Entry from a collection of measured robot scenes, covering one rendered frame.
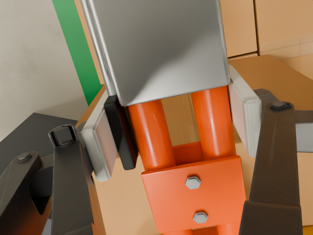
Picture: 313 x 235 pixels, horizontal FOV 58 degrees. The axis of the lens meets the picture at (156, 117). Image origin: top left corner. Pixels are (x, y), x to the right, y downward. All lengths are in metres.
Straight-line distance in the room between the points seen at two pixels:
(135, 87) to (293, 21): 0.63
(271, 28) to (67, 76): 0.92
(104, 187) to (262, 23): 0.52
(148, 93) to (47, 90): 1.27
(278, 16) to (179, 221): 0.60
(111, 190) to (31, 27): 1.08
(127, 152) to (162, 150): 0.02
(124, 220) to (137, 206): 0.03
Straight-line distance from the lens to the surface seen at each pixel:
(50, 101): 1.42
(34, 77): 1.41
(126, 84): 0.15
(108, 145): 0.15
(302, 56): 0.78
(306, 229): 0.44
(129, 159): 0.17
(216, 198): 0.19
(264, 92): 0.16
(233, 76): 0.17
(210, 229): 0.27
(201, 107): 0.16
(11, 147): 1.21
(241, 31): 0.72
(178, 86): 0.15
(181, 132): 0.37
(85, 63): 1.31
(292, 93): 0.48
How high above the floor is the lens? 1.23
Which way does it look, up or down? 66 degrees down
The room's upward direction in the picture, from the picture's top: 175 degrees counter-clockwise
